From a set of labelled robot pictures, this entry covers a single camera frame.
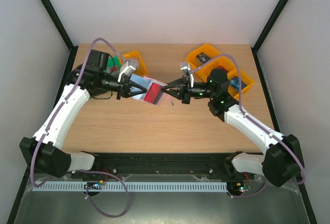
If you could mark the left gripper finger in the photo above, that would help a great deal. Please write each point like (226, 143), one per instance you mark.
(136, 93)
(138, 85)

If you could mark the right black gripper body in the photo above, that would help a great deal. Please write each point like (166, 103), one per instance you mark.
(185, 90)

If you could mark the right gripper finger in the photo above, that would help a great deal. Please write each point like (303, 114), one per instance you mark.
(180, 82)
(174, 91)

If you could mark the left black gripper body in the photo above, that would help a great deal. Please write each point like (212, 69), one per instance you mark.
(123, 84)

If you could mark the red credit card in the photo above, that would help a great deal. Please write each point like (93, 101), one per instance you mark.
(154, 94)

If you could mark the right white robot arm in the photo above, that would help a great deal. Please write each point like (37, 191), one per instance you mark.
(280, 160)

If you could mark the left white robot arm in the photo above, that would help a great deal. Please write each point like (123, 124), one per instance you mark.
(43, 151)

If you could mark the yellow bin with red cards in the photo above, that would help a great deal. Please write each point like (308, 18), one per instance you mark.
(220, 62)

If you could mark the beige card stack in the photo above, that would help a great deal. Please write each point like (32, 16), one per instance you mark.
(134, 62)

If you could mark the dark grey card stack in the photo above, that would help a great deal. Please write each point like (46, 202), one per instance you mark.
(202, 58)

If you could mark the yellow bin with dark cards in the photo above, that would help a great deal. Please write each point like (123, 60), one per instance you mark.
(208, 49)

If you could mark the red card stack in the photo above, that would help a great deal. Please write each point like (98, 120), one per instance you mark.
(223, 68)

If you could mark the blue card stack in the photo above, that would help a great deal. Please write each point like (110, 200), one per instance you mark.
(234, 82)

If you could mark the left yellow bin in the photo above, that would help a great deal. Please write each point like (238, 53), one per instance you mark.
(143, 69)

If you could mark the green bin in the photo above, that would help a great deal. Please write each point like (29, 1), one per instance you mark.
(113, 65)

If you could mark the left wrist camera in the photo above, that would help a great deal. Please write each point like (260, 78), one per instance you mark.
(125, 71)

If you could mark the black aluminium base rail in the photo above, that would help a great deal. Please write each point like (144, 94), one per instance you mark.
(214, 166)

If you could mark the white slotted cable duct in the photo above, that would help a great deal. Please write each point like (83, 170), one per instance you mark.
(210, 187)

